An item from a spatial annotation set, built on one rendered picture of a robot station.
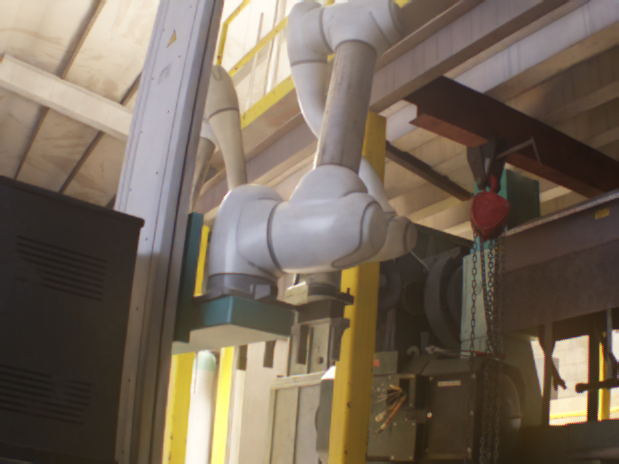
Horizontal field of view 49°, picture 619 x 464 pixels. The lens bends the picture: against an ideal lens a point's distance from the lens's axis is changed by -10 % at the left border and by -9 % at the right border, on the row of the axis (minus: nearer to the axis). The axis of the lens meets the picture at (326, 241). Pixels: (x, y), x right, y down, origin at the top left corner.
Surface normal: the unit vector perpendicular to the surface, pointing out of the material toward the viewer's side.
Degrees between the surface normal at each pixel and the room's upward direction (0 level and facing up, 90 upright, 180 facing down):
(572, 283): 90
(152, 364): 90
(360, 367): 90
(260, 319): 90
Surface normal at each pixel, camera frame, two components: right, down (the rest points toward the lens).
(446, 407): -0.62, -0.29
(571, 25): -0.85, -0.22
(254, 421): 0.52, -0.22
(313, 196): -0.40, -0.51
